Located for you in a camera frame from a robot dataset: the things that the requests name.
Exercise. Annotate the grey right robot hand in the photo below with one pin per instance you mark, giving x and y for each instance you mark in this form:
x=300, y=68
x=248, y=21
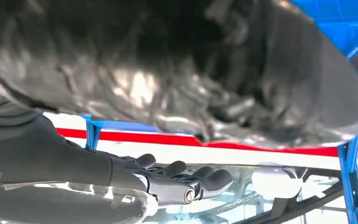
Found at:
x=166, y=61

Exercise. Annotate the large blue metal shelf rack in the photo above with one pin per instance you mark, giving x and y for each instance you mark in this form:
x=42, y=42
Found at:
x=345, y=18

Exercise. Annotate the long red barrier belt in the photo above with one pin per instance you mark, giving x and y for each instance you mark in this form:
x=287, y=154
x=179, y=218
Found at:
x=135, y=137

